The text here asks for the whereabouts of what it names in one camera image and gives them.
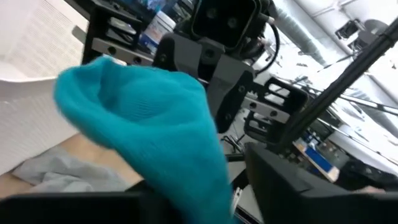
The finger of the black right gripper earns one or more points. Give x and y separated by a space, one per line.
230 93
178 53

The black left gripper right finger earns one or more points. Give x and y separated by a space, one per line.
289 193

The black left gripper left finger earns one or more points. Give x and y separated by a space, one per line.
155 208

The teal knit cloth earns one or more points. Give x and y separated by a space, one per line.
149 118

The light grey cloth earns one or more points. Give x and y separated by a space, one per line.
62 174

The white labelled canister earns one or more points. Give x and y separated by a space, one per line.
158 29

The blue white box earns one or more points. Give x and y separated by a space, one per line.
320 161

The white perforated plastic basket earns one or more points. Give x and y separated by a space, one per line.
28 118

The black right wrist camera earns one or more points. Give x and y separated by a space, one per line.
224 18

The black aluminium table frame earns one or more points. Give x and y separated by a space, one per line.
342 81

